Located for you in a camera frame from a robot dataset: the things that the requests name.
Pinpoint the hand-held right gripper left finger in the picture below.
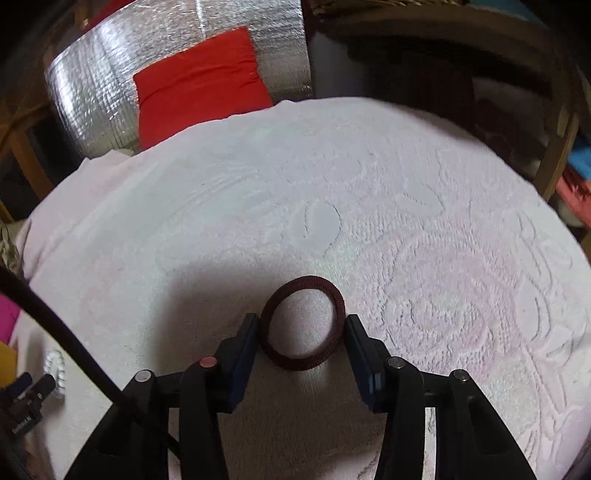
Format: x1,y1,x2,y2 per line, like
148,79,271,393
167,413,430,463
65,314,259,480

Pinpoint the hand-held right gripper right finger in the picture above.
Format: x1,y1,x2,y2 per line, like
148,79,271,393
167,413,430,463
344,315,539,480

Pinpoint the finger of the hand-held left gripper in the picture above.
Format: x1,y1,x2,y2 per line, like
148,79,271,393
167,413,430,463
14,373,57,406

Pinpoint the white bead bracelet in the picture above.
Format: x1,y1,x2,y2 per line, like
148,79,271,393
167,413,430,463
44,351,68,402

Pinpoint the orange cardboard box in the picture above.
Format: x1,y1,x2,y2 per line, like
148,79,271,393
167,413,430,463
0,342,19,388

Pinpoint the maroon hair tie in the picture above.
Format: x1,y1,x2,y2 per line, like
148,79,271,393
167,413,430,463
259,274,346,371

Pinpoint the pink pillow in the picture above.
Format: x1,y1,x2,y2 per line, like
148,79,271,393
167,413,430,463
0,293,21,344

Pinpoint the patterned beige cloth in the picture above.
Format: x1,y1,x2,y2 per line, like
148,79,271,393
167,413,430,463
0,222,24,278

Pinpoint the white textured blanket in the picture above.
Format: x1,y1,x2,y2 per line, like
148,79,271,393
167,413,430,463
9,96,587,480

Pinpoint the wooden cabinet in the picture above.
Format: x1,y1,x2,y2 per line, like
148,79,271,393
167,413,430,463
0,106,56,222

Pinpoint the salmon folded cloth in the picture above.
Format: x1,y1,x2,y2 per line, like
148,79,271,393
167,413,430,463
556,173,591,215

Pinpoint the red pillow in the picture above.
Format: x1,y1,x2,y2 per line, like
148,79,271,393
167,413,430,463
133,26,274,151

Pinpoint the silver foil insulation sheet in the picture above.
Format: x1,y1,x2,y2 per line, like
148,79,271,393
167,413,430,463
44,0,312,160

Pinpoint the blue folded cloth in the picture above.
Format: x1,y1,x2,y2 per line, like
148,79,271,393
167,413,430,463
567,148,591,181

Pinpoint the large red cushion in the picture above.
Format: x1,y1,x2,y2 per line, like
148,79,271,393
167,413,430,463
85,0,139,28

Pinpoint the thin black cable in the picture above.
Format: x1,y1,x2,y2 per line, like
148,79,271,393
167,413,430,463
0,267,183,460

